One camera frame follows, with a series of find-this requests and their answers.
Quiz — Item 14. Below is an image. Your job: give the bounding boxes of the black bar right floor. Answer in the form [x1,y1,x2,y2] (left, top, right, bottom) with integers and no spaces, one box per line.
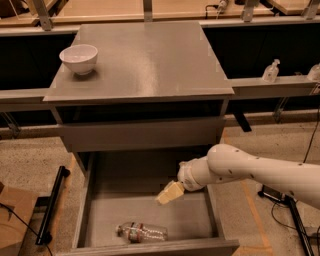
[284,196,314,256]

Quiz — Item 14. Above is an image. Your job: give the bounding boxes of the grey drawer cabinet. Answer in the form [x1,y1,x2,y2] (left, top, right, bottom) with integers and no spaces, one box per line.
[44,22,234,171]

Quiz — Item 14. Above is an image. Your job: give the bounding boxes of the black bar floor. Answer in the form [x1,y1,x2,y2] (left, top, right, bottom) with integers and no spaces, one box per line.
[35,166,70,245]
[284,196,314,256]

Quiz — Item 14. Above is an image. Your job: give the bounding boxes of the white ceramic bowl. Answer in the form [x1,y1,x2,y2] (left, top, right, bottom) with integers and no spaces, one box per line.
[59,44,98,75]

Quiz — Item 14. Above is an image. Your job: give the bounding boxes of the open grey middle drawer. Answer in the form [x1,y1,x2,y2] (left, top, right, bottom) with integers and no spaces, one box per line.
[59,148,239,256]

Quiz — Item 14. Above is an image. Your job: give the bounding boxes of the black device on floor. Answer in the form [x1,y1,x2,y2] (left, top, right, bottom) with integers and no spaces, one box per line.
[258,185,283,202]

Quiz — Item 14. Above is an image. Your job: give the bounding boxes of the black bar left floor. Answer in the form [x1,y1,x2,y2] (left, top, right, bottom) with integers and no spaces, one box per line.
[35,166,70,245]

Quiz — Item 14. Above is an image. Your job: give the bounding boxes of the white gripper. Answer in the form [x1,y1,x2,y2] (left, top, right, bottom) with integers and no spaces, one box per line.
[155,157,211,205]

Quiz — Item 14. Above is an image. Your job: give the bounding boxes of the clear plastic water bottle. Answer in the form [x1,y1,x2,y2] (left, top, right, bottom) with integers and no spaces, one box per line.
[115,222,168,243]

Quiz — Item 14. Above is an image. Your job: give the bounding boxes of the black cable on floor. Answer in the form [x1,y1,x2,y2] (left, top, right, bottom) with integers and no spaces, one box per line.
[270,99,320,256]

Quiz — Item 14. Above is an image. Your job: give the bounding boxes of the brown cardboard box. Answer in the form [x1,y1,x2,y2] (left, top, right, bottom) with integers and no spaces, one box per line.
[0,183,38,256]

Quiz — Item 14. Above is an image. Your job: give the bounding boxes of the grey metal rail shelf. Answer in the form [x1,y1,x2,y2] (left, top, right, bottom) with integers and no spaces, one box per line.
[0,75,317,112]

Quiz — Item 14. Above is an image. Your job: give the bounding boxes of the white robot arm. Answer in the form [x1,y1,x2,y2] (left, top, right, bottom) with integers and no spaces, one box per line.
[156,144,320,209]

